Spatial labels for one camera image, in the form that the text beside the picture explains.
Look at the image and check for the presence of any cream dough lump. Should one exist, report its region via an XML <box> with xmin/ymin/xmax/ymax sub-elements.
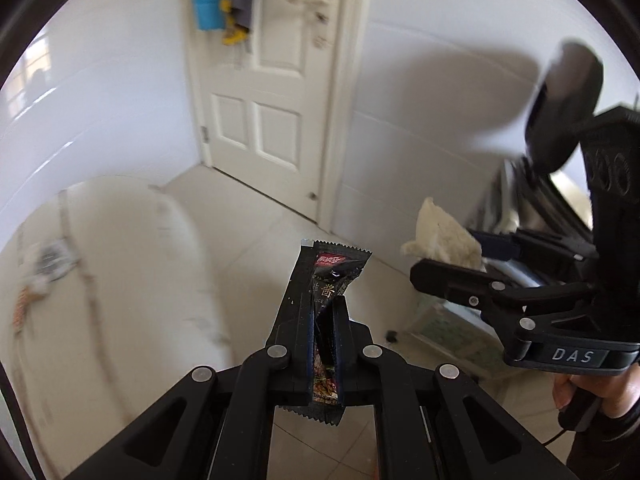
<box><xmin>400</xmin><ymin>197</ymin><xmax>484</xmax><ymax>271</ymax></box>

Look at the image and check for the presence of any black snack wrapper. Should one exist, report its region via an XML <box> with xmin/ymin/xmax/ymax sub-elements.
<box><xmin>287</xmin><ymin>240</ymin><xmax>371</xmax><ymax>426</ymax></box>

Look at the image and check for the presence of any person's right hand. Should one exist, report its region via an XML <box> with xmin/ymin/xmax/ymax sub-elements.
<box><xmin>552</xmin><ymin>366</ymin><xmax>640</xmax><ymax>418</ymax></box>

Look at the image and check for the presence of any round white marble table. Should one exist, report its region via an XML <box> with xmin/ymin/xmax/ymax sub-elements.
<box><xmin>1</xmin><ymin>177</ymin><xmax>232</xmax><ymax>479</ymax></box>

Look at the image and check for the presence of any white panel door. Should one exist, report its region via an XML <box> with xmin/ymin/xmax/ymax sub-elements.
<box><xmin>189</xmin><ymin>0</ymin><xmax>366</xmax><ymax>221</ymax></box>

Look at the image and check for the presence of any clear barcode plastic wrapper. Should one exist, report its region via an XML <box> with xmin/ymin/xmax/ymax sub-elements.
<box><xmin>25</xmin><ymin>237</ymin><xmax>78</xmax><ymax>294</ymax></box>

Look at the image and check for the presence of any red patterned small packet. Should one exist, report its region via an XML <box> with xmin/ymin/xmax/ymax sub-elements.
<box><xmin>12</xmin><ymin>285</ymin><xmax>35</xmax><ymax>334</ymax></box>

